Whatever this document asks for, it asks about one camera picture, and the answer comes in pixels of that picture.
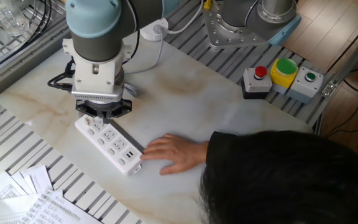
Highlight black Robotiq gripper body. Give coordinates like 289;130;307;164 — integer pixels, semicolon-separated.
87;102;122;118

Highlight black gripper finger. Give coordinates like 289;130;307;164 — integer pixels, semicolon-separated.
106;99;133;124
75;101;107;124

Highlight white four-button power strip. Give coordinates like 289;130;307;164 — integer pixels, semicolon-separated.
74;114;144;176

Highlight person's right hand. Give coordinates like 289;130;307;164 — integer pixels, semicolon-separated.
140;133;209;175

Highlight round white socket hub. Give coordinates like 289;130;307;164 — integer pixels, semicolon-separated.
140;17;170;42

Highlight printed text paper sheet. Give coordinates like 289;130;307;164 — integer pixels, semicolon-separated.
23;189;104;224

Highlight clear plastic container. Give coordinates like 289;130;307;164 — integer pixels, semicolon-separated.
0;0;32;37

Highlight red button control box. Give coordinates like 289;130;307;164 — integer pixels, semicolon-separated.
241;65;273;100

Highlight yellow box green mushroom button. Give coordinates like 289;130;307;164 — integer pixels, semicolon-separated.
270;57;300;95

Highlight black-haired person's head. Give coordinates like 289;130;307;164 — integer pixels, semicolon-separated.
199;130;358;224

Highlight grey box small green button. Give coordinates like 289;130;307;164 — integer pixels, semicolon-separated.
286;66;324;105

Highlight white wrist mounting bracket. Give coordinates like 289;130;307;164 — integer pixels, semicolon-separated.
62;37;133;103

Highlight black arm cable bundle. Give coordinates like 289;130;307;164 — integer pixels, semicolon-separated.
47;0;141;93

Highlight black cables by rack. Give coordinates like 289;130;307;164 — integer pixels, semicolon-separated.
0;0;53;71

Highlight white socket hub cable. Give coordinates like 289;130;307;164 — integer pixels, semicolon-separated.
166;0;205;34

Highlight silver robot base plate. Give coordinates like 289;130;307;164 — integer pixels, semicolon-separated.
202;0;272;50

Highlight aluminium frame post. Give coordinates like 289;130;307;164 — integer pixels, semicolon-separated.
321;18;358;99

